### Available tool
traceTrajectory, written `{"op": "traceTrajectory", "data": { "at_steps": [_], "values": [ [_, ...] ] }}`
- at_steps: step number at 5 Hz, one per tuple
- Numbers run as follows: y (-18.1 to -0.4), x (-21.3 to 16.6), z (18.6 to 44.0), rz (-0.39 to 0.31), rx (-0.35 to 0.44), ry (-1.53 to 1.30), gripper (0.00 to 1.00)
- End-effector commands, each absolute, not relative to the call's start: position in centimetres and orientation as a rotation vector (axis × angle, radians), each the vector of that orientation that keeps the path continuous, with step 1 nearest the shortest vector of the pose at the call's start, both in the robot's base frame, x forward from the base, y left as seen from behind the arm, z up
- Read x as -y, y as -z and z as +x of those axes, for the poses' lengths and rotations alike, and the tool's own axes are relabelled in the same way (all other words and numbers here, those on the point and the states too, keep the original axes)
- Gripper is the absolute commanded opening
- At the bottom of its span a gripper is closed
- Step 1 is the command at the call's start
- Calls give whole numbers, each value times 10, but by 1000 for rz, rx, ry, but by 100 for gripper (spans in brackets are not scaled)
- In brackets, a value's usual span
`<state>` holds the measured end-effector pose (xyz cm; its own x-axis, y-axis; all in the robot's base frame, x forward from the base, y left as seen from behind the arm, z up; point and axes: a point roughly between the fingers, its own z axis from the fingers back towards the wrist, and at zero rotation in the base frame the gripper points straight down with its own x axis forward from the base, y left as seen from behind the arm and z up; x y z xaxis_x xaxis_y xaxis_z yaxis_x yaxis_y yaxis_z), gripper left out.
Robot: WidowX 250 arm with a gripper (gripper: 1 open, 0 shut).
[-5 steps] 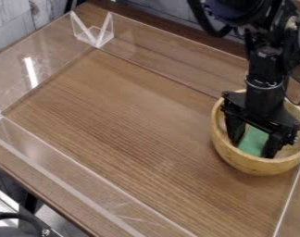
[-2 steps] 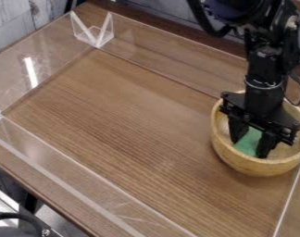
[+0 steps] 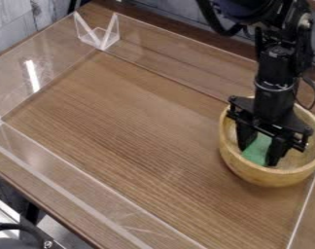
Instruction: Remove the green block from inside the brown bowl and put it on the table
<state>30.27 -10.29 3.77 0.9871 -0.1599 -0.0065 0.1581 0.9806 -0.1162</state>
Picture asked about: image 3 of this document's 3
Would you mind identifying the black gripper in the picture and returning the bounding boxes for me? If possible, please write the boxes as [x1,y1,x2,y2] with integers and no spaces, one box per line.
[226,81,313,166]

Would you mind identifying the brown wooden bowl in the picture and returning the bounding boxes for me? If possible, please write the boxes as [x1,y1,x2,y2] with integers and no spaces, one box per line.
[218,105,315,188]

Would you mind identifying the black cable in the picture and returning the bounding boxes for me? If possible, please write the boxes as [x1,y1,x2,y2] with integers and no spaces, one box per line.
[0,222,47,249]

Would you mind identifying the black metal table frame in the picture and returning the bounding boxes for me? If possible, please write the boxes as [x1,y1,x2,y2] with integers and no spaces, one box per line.
[0,174,67,249]

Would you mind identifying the clear acrylic tray wall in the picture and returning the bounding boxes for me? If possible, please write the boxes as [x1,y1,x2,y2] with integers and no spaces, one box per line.
[0,114,206,249]

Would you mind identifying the clear acrylic corner bracket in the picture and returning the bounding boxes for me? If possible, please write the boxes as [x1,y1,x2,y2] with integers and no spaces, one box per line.
[72,12,119,51]

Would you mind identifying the green rectangular block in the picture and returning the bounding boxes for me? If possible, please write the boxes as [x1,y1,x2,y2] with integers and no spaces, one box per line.
[242,133,272,166]

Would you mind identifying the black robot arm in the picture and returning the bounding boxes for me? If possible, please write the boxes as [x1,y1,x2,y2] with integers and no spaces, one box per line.
[195,0,313,166]

